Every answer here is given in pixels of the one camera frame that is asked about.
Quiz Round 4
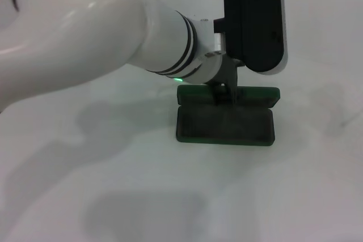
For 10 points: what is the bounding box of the green glasses case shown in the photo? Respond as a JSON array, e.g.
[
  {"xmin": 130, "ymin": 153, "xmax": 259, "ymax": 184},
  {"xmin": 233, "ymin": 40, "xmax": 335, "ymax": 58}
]
[{"xmin": 175, "ymin": 84, "xmax": 281, "ymax": 147}]

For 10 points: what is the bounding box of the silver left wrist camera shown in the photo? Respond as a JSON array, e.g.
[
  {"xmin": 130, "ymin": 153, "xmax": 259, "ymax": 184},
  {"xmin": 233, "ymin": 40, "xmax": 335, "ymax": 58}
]
[{"xmin": 213, "ymin": 0, "xmax": 289, "ymax": 77}]

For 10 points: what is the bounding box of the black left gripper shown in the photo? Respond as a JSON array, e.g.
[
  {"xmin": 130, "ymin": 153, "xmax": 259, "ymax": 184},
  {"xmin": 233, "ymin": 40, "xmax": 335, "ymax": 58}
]
[{"xmin": 210, "ymin": 57, "xmax": 245, "ymax": 106}]

